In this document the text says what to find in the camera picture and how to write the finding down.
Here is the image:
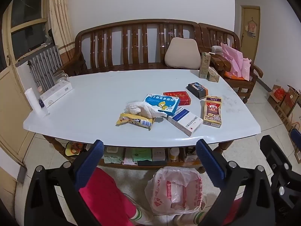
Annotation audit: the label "white green-striped sock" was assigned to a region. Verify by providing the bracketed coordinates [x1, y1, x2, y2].
[173, 211, 205, 226]
[122, 193, 152, 225]

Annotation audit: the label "window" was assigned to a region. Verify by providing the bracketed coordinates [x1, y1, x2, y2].
[0, 0, 49, 73]

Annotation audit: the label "glass cup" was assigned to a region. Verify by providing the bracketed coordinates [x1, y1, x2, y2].
[52, 70, 69, 85]

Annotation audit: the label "yellow door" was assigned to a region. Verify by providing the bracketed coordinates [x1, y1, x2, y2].
[240, 5, 261, 54]

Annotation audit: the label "tall tan carton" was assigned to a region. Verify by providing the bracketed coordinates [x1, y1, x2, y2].
[199, 52, 211, 79]

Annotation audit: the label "flat black case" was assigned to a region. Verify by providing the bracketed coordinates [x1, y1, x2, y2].
[138, 160, 167, 166]

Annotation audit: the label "white square box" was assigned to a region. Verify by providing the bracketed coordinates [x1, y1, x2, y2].
[152, 148, 168, 162]

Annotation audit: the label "pink plastic bag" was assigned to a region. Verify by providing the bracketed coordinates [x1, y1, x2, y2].
[220, 42, 252, 81]

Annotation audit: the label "white and blue medicine box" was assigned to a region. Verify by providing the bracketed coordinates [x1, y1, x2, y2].
[168, 108, 203, 136]

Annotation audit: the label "white red-print plastic bag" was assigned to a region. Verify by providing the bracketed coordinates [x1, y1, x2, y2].
[144, 166, 207, 215]

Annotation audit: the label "hanging door ornament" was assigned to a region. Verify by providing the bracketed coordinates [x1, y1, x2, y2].
[245, 18, 257, 38]

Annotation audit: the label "wooden slatted bench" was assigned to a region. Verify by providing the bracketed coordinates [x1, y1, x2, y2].
[60, 19, 200, 77]

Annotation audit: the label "black and blue box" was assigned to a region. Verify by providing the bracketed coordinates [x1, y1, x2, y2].
[186, 82, 208, 99]

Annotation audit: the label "printed cardboard box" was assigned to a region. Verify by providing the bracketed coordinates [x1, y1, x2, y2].
[281, 85, 301, 118]

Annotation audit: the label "grey radiator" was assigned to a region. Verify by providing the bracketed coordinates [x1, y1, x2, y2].
[28, 45, 63, 92]

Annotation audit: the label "person's left leg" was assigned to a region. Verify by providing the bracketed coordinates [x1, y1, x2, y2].
[79, 167, 137, 226]

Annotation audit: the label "yellow toy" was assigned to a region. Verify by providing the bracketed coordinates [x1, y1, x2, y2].
[65, 142, 83, 156]

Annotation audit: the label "gold and red box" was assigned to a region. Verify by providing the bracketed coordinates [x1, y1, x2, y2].
[203, 95, 223, 128]

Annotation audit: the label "wooden armchair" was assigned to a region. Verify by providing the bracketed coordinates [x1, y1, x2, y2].
[199, 23, 264, 103]

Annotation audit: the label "small tan carton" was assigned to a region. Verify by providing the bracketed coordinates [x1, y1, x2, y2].
[207, 66, 220, 83]

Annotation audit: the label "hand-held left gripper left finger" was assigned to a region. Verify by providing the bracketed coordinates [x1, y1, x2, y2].
[24, 139, 105, 226]

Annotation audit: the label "long white box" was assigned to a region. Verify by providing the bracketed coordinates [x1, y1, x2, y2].
[40, 80, 73, 108]

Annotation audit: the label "white tube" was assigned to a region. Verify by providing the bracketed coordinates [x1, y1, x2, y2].
[25, 88, 50, 117]

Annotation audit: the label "green packet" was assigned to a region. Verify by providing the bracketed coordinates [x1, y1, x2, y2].
[130, 148, 153, 162]

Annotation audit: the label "beige cushion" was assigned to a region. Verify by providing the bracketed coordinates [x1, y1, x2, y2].
[165, 37, 201, 70]

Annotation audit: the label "small cardboard box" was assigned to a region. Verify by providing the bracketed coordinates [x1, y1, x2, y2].
[293, 146, 301, 164]

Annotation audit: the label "yellow snack wrapper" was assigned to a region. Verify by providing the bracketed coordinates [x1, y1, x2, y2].
[116, 113, 154, 130]

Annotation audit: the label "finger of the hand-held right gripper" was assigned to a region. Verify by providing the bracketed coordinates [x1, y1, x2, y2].
[290, 129, 301, 151]
[260, 135, 293, 189]

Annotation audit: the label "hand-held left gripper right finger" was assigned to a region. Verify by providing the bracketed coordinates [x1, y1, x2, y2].
[196, 139, 275, 226]

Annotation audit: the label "green wipes pack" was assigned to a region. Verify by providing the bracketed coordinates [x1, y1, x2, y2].
[103, 147, 124, 164]

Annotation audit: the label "large cardboard box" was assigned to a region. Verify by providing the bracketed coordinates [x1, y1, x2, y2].
[282, 104, 301, 133]

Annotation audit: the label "blue cartoon medicine box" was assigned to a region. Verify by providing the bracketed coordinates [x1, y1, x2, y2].
[143, 93, 180, 116]

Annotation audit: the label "white tissue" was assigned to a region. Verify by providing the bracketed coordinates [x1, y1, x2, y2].
[124, 101, 168, 118]

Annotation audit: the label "open cardboard box red contents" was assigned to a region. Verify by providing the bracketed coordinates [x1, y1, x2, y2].
[268, 85, 288, 110]

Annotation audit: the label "red cigarette box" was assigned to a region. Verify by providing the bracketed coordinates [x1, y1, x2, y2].
[163, 91, 191, 106]

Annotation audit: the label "beige patterned curtain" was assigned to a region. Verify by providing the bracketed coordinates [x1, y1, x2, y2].
[48, 0, 74, 50]

